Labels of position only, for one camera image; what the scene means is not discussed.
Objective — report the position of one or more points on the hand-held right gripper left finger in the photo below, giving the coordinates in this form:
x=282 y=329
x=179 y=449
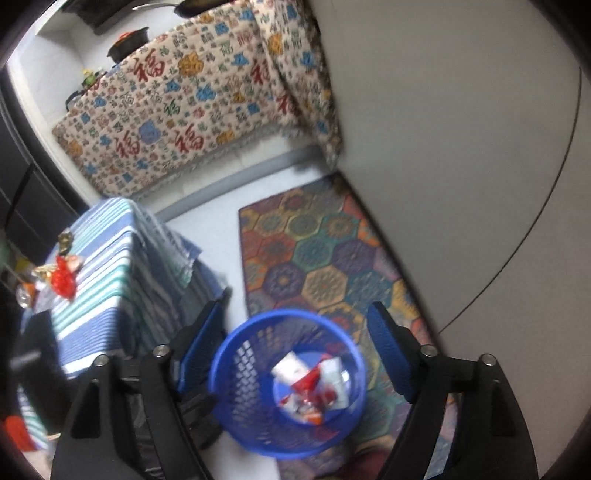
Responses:
x=203 y=346

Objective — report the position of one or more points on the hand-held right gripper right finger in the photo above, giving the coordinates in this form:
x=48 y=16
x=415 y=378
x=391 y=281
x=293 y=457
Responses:
x=392 y=350

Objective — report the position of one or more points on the white red paper wrapper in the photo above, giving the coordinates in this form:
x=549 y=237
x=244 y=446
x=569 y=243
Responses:
x=291 y=367

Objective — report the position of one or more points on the blue plastic waste basket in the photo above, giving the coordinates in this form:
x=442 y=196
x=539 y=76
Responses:
x=249 y=434

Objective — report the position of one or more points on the orange cloth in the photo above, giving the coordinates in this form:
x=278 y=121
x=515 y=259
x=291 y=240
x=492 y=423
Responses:
x=18 y=434

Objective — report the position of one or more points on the crushed orange drink can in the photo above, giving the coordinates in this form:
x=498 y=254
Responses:
x=24 y=295

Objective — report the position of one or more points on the red orange snack bag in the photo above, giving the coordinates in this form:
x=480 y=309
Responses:
x=62 y=279

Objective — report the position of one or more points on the crumpled yellow white wrapper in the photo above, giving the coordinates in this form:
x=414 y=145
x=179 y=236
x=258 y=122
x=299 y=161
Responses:
x=44 y=273

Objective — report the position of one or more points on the striped tablecloth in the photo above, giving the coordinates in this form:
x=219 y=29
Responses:
x=106 y=277

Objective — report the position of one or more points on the colourful hexagon patterned rug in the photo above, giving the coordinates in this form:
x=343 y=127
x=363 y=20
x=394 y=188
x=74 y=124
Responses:
x=323 y=249

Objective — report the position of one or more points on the gold foil wrapper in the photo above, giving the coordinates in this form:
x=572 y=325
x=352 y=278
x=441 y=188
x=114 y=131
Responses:
x=65 y=241

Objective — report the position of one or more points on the grey refrigerator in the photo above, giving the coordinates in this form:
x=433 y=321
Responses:
x=27 y=184

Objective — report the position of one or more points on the grey kitchen counter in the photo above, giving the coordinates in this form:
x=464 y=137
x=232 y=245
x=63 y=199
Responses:
x=461 y=161

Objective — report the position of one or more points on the printed patterned cloth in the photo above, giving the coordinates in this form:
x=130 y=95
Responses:
x=175 y=115
x=300 y=83

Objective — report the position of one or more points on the black clay pot red lid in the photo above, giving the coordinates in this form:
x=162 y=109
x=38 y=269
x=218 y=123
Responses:
x=127 y=44

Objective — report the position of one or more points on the black wok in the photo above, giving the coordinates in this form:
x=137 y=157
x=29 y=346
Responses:
x=194 y=7

